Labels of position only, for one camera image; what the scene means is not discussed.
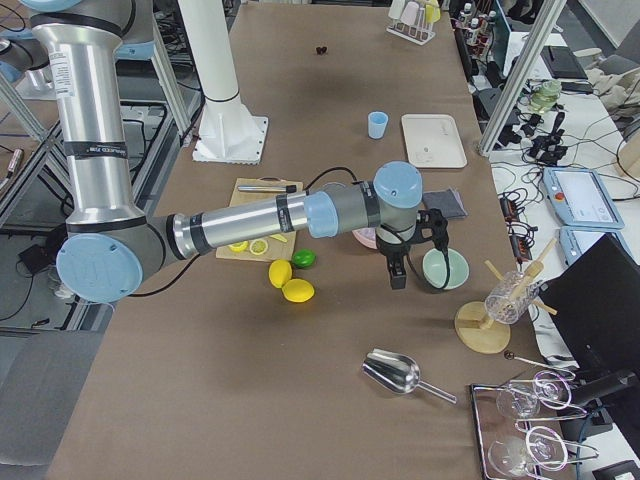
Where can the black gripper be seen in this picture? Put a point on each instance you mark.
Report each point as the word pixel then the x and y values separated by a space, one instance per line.
pixel 391 248

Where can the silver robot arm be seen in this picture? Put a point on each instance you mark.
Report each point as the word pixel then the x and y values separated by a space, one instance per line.
pixel 112 246

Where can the wooden cup tree stand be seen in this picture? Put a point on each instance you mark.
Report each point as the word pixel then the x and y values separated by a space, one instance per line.
pixel 477 330

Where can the steel ice scoop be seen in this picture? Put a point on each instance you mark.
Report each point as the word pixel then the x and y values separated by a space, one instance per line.
pixel 400 374

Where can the light blue cup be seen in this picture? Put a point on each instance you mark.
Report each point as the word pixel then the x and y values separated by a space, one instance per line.
pixel 377 123

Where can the pink cup on rack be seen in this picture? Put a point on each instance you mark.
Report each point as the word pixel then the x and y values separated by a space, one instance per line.
pixel 411 13

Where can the yellow cup on rack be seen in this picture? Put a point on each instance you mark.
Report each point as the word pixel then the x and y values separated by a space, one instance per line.
pixel 432 11

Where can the white cup on rack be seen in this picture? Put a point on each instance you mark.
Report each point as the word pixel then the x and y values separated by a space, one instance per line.
pixel 396 9

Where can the green bowl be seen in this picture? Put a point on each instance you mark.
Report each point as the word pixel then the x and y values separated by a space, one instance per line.
pixel 440 274

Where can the pink bowl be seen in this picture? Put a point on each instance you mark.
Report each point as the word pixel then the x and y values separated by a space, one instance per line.
pixel 366 237

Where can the grey folded cloth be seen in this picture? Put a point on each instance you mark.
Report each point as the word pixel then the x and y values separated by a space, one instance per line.
pixel 447 201

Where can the green lime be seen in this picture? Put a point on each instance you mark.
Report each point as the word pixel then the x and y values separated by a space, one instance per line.
pixel 303 258

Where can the yellow lemon outer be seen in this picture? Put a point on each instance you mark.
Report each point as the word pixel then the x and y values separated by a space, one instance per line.
pixel 298 290

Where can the yellow lemon near lime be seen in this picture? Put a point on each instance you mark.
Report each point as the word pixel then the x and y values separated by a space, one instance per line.
pixel 280 272

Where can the wooden cutting board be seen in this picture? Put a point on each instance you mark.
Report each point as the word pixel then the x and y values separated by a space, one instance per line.
pixel 277 250

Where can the clear textured glass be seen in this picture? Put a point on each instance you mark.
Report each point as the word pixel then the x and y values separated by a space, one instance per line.
pixel 506 303

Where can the yellow plastic knife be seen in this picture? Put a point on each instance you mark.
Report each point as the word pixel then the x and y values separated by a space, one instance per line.
pixel 279 237

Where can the cream rabbit tray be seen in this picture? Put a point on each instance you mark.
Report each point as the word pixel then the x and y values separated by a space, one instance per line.
pixel 432 141

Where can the steel muddler black tip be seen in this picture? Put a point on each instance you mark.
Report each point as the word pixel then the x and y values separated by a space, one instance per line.
pixel 275 189

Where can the lemon slice near knife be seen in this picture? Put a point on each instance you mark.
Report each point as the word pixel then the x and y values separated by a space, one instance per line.
pixel 258 247

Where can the bar spoon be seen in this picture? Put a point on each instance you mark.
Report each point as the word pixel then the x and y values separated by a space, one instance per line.
pixel 509 355

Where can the lemon slice far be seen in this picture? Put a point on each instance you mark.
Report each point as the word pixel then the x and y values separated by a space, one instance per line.
pixel 239 246

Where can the teach pendant lower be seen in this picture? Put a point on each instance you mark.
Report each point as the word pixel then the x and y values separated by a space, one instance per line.
pixel 574 241

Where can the teach pendant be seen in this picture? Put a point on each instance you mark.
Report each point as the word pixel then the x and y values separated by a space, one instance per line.
pixel 580 198
pixel 574 241

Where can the wine glass upper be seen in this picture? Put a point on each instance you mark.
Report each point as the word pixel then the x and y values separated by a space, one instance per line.
pixel 524 399

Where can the teach pendant upper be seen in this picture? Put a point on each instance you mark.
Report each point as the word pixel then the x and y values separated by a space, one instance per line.
pixel 580 198

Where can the chrome wine glass rack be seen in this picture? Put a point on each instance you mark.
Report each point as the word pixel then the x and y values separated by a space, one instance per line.
pixel 517 426

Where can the black monitor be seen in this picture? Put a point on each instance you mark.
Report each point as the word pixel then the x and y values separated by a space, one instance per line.
pixel 597 303

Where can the wine glass lower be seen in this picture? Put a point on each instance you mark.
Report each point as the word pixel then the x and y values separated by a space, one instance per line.
pixel 540 451

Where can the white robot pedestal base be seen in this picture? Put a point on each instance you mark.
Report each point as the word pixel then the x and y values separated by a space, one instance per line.
pixel 228 132

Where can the white wire cup rack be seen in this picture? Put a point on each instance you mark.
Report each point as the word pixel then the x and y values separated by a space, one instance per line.
pixel 419 35

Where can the aluminium frame post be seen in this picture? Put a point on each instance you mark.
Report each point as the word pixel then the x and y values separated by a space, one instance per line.
pixel 541 29

